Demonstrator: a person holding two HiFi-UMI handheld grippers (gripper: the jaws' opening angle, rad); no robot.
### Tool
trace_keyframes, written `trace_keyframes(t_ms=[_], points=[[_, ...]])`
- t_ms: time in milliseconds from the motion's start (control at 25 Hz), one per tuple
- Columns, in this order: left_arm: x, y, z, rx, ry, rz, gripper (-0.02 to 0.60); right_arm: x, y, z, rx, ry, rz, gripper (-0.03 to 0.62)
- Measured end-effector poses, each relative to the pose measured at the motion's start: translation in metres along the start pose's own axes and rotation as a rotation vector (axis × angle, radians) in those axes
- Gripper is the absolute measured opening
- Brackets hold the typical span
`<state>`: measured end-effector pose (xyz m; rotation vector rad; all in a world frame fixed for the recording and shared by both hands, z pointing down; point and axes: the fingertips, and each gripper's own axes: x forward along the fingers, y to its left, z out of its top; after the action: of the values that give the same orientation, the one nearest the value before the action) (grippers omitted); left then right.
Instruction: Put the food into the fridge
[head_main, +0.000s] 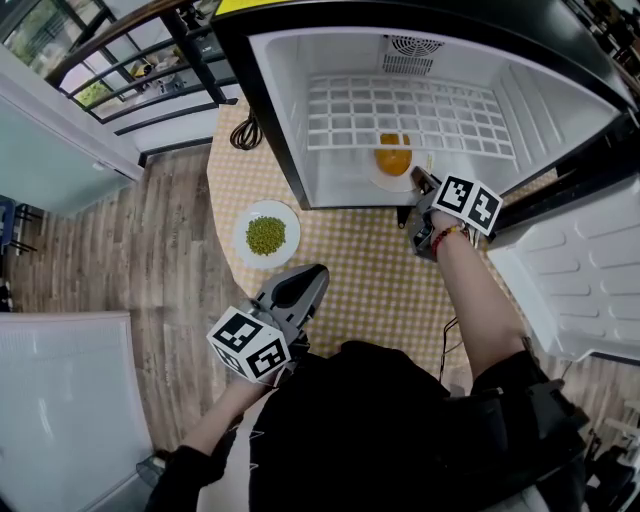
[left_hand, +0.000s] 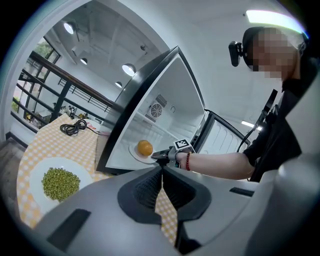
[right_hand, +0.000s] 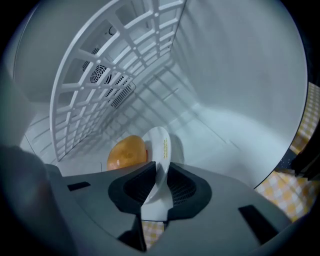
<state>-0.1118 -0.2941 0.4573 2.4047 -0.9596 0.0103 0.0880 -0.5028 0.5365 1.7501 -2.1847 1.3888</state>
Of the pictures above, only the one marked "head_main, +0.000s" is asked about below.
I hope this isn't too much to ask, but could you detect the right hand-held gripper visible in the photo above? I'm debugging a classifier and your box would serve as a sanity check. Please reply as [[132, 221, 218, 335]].
[[397, 166, 504, 262]]

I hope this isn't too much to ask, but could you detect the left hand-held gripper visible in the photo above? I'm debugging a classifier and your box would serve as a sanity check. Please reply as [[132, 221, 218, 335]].
[[206, 263, 331, 386]]

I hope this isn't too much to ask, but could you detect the orange food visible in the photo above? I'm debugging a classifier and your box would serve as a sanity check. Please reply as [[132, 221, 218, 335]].
[[374, 132, 414, 177]]

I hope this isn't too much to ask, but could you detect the white plate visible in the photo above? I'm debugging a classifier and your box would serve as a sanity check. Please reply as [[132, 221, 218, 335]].
[[368, 149, 426, 194], [232, 199, 302, 271]]

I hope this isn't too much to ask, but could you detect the green peas food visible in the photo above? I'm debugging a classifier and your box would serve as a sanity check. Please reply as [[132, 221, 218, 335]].
[[245, 215, 288, 257]]

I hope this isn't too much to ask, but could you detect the black mini fridge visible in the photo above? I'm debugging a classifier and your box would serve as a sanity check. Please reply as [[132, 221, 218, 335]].
[[209, 0, 640, 211]]

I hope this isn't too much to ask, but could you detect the person's right forearm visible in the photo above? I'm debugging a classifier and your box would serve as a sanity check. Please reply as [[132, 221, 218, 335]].
[[429, 209, 526, 381]]

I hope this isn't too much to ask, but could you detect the person's left forearm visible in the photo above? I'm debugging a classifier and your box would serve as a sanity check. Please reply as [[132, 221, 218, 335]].
[[179, 372, 281, 457]]

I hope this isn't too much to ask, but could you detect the white fridge door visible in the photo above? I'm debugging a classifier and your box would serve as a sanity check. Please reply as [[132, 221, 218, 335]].
[[487, 172, 640, 366]]

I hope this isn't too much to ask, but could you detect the yellow checked tablecloth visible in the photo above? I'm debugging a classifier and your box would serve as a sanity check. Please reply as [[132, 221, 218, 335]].
[[206, 99, 559, 384]]

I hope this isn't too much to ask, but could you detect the person's black clothing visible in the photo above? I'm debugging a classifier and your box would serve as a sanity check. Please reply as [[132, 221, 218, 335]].
[[144, 339, 601, 512]]

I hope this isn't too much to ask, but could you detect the white cabinet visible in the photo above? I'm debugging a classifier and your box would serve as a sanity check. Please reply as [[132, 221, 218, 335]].
[[0, 312, 154, 512]]

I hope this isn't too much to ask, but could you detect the black railing with wooden handrail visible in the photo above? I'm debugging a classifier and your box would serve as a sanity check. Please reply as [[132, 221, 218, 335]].
[[44, 0, 241, 137]]

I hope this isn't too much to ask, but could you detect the blue chair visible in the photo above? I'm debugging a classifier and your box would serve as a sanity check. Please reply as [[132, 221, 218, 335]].
[[0, 194, 40, 257]]

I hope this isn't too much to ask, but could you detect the white glass partition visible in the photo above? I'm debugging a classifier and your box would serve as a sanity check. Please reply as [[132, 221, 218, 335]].
[[0, 44, 146, 216]]

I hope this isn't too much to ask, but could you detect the red beaded bracelet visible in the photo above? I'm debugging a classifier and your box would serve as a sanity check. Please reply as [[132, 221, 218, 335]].
[[430, 223, 471, 262]]

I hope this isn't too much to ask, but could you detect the white wire fridge shelf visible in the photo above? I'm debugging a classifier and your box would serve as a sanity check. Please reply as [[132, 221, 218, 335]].
[[305, 73, 517, 160]]

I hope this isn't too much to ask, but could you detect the thin black cable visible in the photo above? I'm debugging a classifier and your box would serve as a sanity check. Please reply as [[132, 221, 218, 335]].
[[438, 314, 467, 384]]

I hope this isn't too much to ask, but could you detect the coiled black cable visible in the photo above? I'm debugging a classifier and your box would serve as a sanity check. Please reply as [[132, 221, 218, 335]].
[[229, 107, 262, 151]]

